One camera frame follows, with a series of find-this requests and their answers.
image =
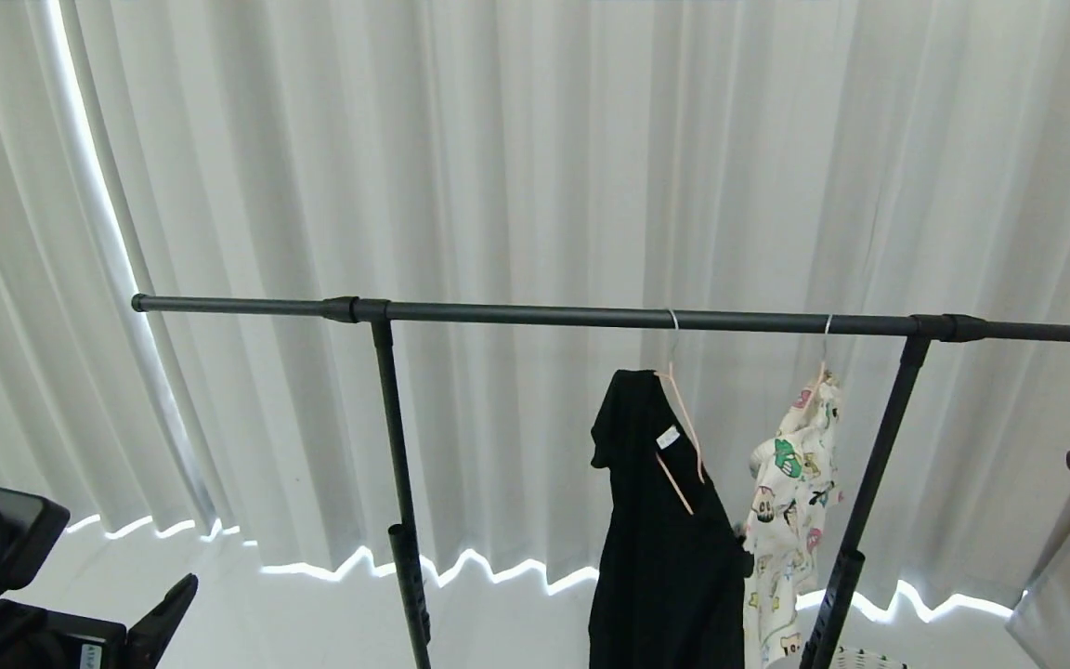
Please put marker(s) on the black short-sleeved shirt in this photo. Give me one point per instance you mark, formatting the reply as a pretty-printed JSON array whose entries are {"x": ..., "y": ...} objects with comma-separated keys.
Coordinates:
[{"x": 665, "y": 576}]

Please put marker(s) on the white curtain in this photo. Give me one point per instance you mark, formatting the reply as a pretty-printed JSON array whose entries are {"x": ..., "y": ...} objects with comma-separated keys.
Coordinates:
[{"x": 498, "y": 167}]

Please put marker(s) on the white laundry basket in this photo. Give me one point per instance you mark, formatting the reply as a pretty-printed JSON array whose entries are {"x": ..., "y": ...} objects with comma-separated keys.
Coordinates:
[{"x": 855, "y": 658}]

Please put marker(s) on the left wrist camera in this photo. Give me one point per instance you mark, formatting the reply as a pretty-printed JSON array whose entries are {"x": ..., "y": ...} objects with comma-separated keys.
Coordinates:
[{"x": 24, "y": 530}]

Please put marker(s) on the cream printed garment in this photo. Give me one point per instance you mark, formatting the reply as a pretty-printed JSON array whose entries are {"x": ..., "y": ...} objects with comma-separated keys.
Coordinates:
[{"x": 786, "y": 520}]

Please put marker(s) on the black clothes rack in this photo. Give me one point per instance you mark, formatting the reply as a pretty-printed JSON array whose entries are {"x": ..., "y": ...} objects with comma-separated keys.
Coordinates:
[{"x": 591, "y": 318}]

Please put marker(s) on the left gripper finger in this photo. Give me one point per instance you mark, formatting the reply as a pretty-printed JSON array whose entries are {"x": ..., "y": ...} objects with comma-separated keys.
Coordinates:
[{"x": 163, "y": 623}]

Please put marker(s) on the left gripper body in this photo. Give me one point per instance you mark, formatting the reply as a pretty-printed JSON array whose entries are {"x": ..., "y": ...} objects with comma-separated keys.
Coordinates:
[{"x": 61, "y": 636}]

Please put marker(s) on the pink clothes hanger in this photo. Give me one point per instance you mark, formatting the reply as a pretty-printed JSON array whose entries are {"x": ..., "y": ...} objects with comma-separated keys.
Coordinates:
[
  {"x": 684, "y": 418},
  {"x": 826, "y": 344}
]

